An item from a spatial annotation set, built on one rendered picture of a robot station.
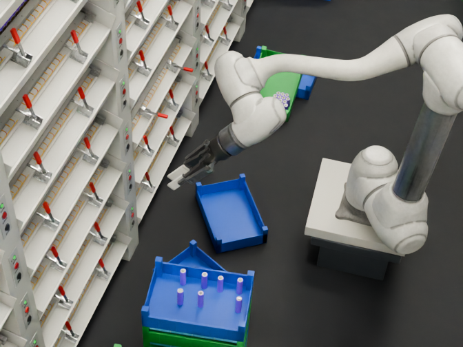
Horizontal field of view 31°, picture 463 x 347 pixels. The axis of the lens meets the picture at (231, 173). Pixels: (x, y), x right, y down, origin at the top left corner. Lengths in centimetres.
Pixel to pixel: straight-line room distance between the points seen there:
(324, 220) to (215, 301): 62
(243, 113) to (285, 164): 106
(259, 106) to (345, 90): 147
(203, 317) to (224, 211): 86
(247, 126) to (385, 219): 59
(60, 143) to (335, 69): 82
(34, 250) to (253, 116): 72
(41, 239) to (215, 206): 111
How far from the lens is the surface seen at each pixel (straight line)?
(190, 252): 311
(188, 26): 319
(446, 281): 321
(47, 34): 204
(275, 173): 343
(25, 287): 226
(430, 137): 250
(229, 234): 320
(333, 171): 314
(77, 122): 236
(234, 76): 247
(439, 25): 247
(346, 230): 295
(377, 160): 281
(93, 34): 234
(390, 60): 246
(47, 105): 213
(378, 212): 274
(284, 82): 374
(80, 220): 261
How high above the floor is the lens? 248
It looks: 47 degrees down
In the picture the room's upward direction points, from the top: 3 degrees clockwise
